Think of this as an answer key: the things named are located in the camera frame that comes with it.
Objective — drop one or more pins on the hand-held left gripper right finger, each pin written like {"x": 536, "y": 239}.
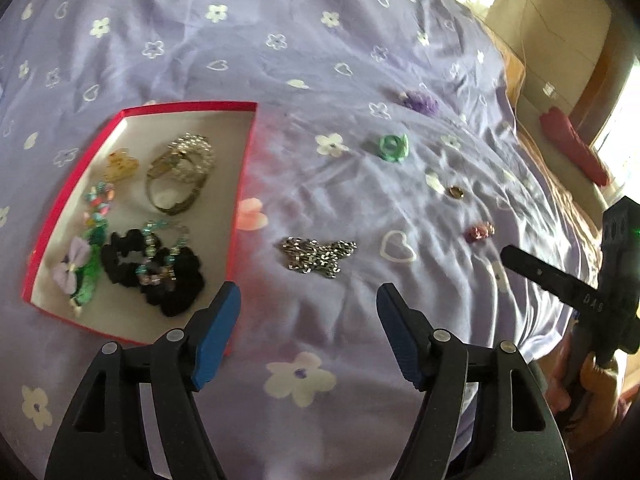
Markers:
{"x": 402, "y": 337}

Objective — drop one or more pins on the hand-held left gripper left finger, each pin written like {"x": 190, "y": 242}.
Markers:
{"x": 215, "y": 340}

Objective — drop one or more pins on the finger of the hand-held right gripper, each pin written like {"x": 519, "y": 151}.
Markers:
{"x": 545, "y": 277}

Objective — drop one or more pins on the black scrunchie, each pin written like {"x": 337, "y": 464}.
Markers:
{"x": 185, "y": 290}

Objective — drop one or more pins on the gold bangle watch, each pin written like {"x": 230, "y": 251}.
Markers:
{"x": 170, "y": 207}

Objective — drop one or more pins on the green ribbon hair clip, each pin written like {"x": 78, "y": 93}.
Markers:
{"x": 91, "y": 275}

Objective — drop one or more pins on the purple bow hair clip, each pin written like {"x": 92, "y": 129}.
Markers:
{"x": 70, "y": 266}

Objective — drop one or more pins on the pearl bead scrunchie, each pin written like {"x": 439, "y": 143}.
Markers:
{"x": 197, "y": 150}

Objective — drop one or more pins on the yellow claw hair clip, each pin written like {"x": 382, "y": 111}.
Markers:
{"x": 120, "y": 163}

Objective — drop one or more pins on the red jewelry box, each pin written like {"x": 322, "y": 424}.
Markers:
{"x": 215, "y": 132}

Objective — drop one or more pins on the person's right hand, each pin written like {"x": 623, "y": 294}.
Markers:
{"x": 600, "y": 385}

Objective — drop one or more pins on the pink heart hair clip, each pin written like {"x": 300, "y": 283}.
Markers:
{"x": 251, "y": 213}

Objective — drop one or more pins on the purple floral blanket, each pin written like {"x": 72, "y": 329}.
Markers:
{"x": 300, "y": 35}

